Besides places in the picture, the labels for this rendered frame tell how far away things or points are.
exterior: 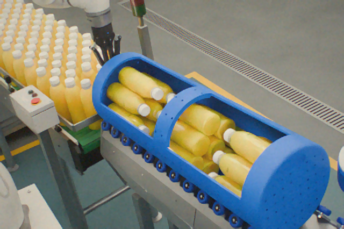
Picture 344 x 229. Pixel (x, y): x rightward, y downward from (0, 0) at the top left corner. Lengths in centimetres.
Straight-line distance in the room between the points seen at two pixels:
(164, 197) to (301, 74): 248
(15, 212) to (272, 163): 70
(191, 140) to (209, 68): 279
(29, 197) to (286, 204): 78
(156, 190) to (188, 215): 18
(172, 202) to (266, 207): 51
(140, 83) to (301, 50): 278
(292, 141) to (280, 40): 331
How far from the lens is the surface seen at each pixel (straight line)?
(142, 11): 256
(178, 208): 190
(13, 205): 158
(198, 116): 171
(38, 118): 217
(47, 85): 241
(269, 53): 458
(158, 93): 191
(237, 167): 157
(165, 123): 172
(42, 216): 173
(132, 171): 209
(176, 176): 185
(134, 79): 198
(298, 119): 377
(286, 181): 150
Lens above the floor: 213
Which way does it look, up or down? 33 degrees down
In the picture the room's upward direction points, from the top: 11 degrees counter-clockwise
